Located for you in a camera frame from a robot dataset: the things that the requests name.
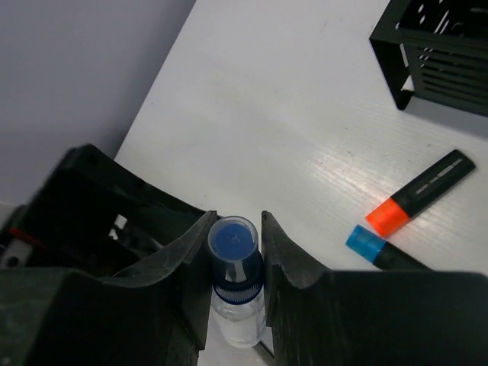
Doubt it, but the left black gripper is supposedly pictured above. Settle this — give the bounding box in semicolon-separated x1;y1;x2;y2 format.
1;144;204;277

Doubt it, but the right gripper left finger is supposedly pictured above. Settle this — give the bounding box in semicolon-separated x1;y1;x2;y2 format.
1;210;217;365

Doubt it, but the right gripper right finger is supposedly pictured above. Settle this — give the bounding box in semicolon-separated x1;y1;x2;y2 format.
262;211;487;365

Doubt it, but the clear spray bottle blue cap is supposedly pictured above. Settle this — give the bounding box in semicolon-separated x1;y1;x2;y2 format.
207;216;266;348

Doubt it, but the blue highlighter marker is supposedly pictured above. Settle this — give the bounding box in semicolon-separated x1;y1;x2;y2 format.
345;225;431;271

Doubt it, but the orange highlighter marker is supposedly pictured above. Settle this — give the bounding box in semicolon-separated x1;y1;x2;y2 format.
365;149;476;237

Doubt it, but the black organizer container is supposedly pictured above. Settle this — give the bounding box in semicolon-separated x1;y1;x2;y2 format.
369;0;487;116

